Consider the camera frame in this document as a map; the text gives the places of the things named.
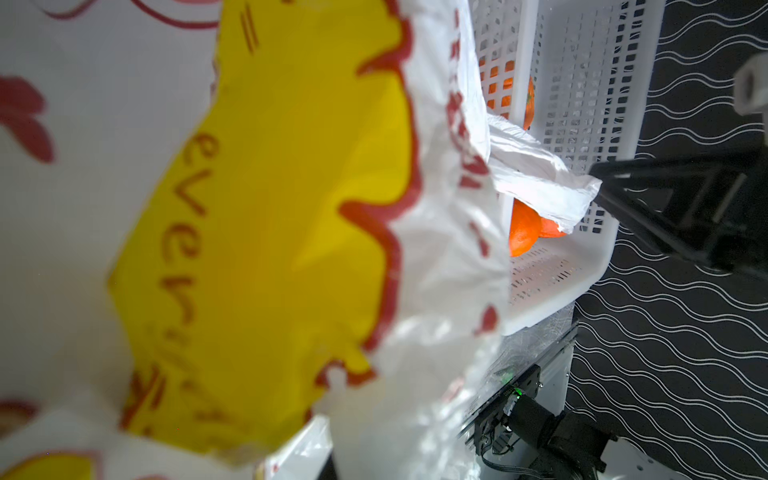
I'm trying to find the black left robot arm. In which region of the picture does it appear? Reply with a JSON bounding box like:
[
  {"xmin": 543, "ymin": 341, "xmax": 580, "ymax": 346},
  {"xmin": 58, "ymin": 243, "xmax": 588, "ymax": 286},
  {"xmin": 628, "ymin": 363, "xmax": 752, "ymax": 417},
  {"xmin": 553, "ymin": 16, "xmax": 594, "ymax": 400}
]
[{"xmin": 465, "ymin": 385, "xmax": 685, "ymax": 479}]

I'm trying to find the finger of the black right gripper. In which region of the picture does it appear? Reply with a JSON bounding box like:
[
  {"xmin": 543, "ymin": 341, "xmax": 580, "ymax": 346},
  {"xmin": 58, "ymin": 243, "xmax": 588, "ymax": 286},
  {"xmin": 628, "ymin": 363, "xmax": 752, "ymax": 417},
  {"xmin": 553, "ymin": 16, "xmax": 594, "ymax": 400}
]
[{"xmin": 589, "ymin": 149, "xmax": 767, "ymax": 280}]

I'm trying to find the orange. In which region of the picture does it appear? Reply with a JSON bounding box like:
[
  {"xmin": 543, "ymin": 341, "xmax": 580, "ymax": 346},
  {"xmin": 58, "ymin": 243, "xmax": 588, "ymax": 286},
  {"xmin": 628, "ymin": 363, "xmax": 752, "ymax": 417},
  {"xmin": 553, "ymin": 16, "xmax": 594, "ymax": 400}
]
[
  {"xmin": 508, "ymin": 199, "xmax": 566, "ymax": 257},
  {"xmin": 478, "ymin": 57, "xmax": 535, "ymax": 130}
]

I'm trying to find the white printed plastic bag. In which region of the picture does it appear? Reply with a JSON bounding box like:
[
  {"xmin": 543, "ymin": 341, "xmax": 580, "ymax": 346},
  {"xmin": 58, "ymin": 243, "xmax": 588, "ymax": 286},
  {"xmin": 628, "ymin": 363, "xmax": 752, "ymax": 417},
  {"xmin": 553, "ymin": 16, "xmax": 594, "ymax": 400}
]
[{"xmin": 1, "ymin": 1, "xmax": 601, "ymax": 479}]

